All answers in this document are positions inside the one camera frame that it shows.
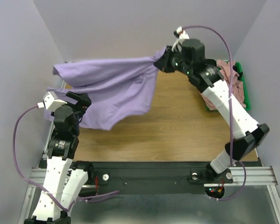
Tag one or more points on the aluminium front rail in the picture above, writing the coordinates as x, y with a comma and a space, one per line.
255, 176

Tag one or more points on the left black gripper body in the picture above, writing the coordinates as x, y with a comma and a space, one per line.
81, 105

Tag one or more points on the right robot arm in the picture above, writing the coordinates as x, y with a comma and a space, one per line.
204, 74

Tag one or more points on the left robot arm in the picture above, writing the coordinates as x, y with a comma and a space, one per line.
64, 178

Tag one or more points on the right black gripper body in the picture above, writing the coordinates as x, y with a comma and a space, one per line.
164, 62

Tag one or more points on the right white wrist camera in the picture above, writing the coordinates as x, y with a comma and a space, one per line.
180, 33

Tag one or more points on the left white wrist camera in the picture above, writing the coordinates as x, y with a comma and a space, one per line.
51, 102

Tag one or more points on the pink t-shirt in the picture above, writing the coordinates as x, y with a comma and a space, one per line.
237, 83

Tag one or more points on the green plastic bin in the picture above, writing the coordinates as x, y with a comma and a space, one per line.
247, 101

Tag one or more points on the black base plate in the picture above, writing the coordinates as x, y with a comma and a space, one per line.
150, 178

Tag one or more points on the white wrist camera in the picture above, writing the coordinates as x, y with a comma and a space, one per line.
180, 33
51, 102

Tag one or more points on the purple t-shirt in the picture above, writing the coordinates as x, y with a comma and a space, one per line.
117, 88

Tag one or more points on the right electronics board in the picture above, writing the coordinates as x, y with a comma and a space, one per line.
215, 192

